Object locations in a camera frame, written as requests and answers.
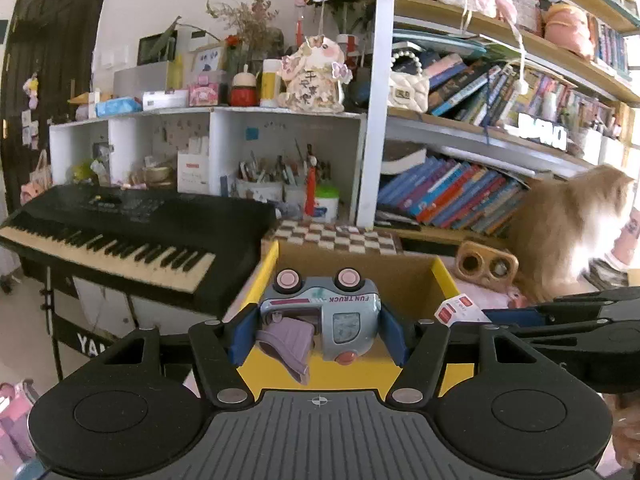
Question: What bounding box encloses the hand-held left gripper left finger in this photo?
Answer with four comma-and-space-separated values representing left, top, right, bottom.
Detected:
102, 304, 259, 408

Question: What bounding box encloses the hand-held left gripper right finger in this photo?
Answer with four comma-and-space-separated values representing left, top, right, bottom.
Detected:
379, 305, 538, 408

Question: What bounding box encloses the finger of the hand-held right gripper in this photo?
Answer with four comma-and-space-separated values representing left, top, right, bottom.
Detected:
515, 317, 640, 350
484, 286, 640, 330

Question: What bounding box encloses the light blue toy truck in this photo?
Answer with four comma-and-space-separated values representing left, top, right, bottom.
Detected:
256, 268, 383, 386

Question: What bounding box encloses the small white red box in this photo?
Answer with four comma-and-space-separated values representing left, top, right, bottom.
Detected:
433, 296, 493, 328

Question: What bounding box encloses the yellow cardboard box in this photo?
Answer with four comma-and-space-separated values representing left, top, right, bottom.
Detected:
227, 239, 473, 397

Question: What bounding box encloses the person's right hand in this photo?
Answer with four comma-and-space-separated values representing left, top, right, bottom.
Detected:
611, 394, 640, 471

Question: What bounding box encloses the wooden retro radio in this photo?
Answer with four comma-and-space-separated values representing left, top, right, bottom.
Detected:
456, 241, 519, 281

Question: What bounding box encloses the stack of papers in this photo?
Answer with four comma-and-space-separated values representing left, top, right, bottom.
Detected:
582, 257, 640, 291

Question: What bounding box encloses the pink printed container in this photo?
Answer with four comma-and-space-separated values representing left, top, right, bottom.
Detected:
612, 207, 640, 273

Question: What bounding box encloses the fluffy cream cat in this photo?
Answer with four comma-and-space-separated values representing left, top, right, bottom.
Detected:
507, 164, 640, 303

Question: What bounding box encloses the checkered chessboard box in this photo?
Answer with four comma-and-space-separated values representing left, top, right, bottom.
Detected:
272, 219, 403, 256

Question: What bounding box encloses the row of blue red books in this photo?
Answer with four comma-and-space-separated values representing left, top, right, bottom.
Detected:
375, 155, 531, 236

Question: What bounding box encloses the white pen holder cup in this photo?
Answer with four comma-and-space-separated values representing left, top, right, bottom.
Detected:
235, 152, 285, 202

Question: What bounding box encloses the green lid jar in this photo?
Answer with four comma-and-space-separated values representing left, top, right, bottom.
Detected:
314, 185, 342, 222

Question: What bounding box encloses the black keyboard stand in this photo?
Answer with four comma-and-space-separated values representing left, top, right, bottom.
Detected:
42, 262, 193, 386

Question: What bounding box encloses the red tassel ornament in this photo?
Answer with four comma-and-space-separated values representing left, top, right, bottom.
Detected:
305, 145, 321, 216

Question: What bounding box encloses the white red label box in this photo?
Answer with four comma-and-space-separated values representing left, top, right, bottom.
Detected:
176, 152, 211, 195

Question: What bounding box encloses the black electronic keyboard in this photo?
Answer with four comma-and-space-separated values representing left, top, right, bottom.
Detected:
0, 182, 278, 318

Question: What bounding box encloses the white letter light box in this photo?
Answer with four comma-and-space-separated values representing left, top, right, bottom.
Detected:
517, 112, 568, 152

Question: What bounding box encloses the white cubby shelf unit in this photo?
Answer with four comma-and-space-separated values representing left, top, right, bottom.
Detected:
48, 106, 368, 226

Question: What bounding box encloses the row of mixed paperback books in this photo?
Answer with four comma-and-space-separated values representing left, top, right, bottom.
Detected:
427, 55, 621, 136

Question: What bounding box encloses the pink fabric item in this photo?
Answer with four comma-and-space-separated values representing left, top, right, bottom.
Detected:
0, 380, 41, 466

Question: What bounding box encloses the red round doll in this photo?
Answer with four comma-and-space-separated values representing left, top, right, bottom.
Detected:
230, 65, 259, 107

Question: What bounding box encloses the pink cartoon box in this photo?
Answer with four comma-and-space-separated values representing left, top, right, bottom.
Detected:
187, 71, 226, 107

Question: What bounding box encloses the white quilted handbag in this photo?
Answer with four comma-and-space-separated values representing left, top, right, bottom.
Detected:
387, 50, 431, 113

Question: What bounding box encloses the white flat box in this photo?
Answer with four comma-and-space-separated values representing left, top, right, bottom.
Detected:
142, 90, 190, 111

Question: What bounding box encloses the yellow white bottle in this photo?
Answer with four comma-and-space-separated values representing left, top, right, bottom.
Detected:
260, 58, 283, 108

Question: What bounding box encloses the pink hanging bag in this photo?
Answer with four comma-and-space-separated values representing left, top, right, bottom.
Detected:
20, 150, 53, 206

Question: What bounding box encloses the blue tissue pack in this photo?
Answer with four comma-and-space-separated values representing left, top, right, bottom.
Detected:
95, 97, 143, 117

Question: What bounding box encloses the ceramic lucky cat figurine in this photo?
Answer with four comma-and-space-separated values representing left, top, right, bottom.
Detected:
277, 35, 353, 113

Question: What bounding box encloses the grey storage box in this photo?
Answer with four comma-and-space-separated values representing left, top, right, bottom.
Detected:
112, 67, 176, 98

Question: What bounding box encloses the white wooden bookshelf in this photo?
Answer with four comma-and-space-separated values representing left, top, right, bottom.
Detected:
356, 0, 640, 233

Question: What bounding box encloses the pink round plush toy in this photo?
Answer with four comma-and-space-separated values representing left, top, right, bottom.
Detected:
544, 2, 598, 58

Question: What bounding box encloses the dried flower bouquet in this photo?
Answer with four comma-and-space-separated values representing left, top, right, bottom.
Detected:
206, 0, 281, 78

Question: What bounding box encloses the dark wooden door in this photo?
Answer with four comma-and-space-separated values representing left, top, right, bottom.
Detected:
0, 0, 116, 281

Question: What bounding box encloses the small picture frame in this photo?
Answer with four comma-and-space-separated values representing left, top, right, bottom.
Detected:
189, 45, 227, 77

